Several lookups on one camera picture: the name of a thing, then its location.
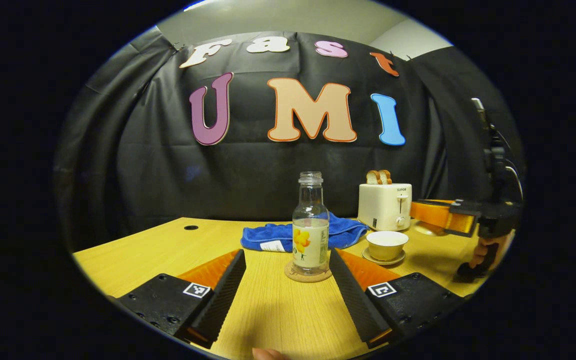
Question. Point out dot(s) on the cream teacup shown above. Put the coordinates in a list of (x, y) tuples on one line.
[(387, 247)]

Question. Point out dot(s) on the toast bread slice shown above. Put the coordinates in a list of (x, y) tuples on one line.
[(385, 176), (373, 177)]

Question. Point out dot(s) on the white toaster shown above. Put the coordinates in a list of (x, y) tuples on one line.
[(380, 207)]

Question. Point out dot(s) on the clear glass water bottle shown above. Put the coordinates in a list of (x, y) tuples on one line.
[(310, 245)]

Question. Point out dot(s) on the round cork coaster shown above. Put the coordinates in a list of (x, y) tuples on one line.
[(292, 276)]

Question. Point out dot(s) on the blue towel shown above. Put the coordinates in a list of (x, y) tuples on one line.
[(268, 234)]

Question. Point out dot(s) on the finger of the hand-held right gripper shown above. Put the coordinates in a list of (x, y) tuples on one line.
[(438, 215)]

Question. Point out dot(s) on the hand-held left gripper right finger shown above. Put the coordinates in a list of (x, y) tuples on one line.
[(350, 295)]

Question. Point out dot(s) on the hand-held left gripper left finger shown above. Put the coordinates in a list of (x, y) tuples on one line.
[(225, 295)]

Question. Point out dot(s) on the cream teacup lid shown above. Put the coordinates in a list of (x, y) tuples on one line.
[(428, 231)]

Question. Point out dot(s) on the black backdrop cloth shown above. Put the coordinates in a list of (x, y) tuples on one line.
[(168, 175)]

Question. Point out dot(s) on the cream saucer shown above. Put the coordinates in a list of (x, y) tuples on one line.
[(383, 262)]

